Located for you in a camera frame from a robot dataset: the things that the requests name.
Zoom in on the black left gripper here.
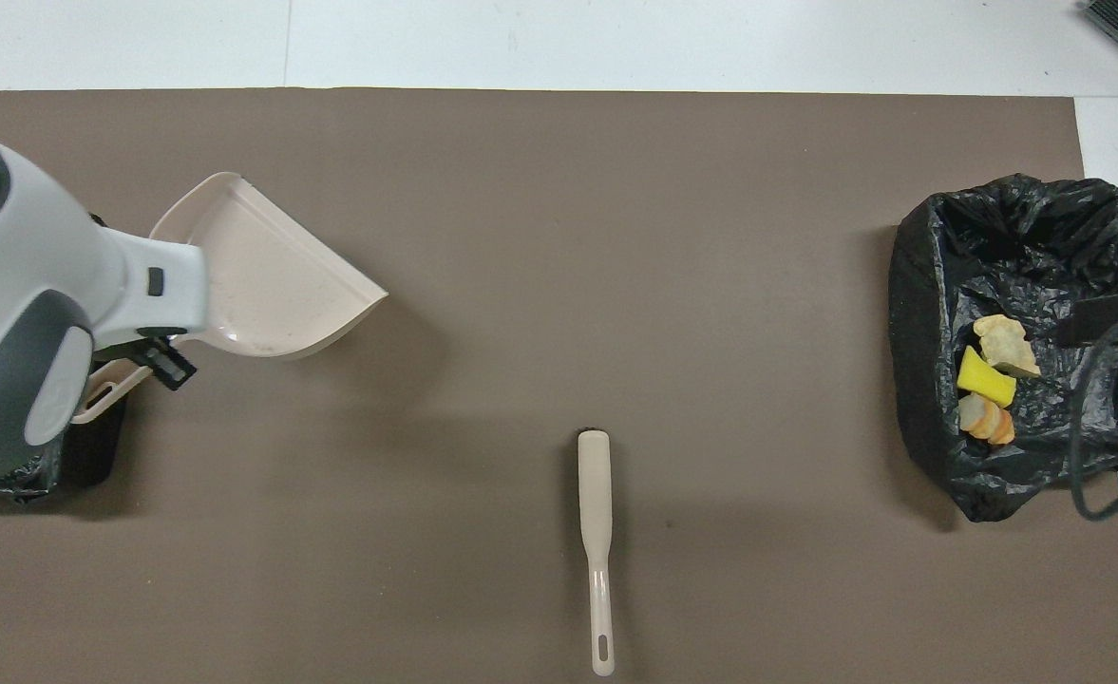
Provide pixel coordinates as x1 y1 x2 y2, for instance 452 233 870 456
139 326 199 392

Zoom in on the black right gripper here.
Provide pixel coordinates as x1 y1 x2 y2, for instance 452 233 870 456
1055 288 1118 350

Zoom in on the pale foam chunk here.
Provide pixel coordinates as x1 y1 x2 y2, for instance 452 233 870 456
957 392 1016 447
973 313 1042 379

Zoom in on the beige plastic dustpan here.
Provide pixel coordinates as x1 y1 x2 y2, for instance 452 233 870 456
69 171 390 426

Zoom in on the yellow sponge wedge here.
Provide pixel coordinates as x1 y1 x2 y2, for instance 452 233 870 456
957 345 1018 409

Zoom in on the beige hand brush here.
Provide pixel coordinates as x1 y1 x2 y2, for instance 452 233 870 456
577 427 616 677

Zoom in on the black bag-lined trash bin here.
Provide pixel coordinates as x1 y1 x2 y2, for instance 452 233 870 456
0 211 137 503
889 174 1118 523

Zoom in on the large brown table mat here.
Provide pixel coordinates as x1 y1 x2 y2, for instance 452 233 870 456
0 88 1118 684

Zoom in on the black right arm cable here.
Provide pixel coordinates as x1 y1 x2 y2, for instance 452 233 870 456
1069 304 1118 520

